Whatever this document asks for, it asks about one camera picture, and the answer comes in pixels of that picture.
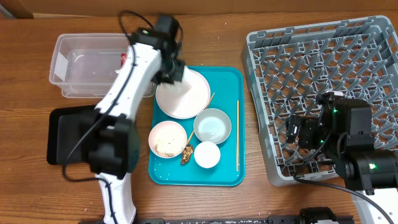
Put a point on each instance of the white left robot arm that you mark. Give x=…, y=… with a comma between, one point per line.
x=109, y=141

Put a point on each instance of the black waste tray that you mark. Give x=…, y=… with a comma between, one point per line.
x=64, y=132

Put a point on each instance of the white paper cup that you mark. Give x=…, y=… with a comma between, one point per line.
x=207, y=154

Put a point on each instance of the white napkin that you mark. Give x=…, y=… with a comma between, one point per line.
x=174, y=99

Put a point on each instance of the wooden chopstick right side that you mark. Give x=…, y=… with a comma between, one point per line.
x=237, y=135

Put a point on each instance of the clear plastic bin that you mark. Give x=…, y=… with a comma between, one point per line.
x=86, y=65

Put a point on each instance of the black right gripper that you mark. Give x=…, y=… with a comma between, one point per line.
x=306, y=125

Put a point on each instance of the large pink plate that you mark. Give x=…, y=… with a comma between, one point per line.
x=201, y=93

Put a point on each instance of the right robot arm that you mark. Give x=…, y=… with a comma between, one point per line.
x=342, y=132

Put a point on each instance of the pink bowl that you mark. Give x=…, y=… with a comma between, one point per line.
x=167, y=130

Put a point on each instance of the grey-green bowl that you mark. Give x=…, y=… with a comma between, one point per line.
x=215, y=126

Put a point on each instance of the wooden chopstick under plate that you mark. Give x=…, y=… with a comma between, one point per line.
x=198, y=119

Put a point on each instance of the grey dishwasher rack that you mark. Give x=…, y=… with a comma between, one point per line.
x=287, y=68

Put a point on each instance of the brown food scrap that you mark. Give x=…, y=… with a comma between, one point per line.
x=186, y=154

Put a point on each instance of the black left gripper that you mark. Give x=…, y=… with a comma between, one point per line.
x=177, y=73

